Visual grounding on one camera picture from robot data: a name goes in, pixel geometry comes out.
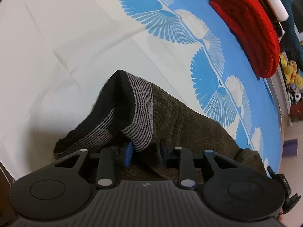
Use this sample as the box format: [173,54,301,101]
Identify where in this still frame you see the brown corduroy pants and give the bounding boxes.
[53,70,266,181]

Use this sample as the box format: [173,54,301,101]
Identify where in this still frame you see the purple box on floor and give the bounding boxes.
[282,139,298,157]

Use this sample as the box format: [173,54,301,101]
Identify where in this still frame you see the yellow plush toys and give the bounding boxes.
[279,53,302,90]

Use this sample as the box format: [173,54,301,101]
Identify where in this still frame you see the blue white patterned bedsheet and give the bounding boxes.
[1,0,282,179]

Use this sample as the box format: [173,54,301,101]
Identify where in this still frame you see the red folded knit garment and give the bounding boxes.
[209,0,280,79]

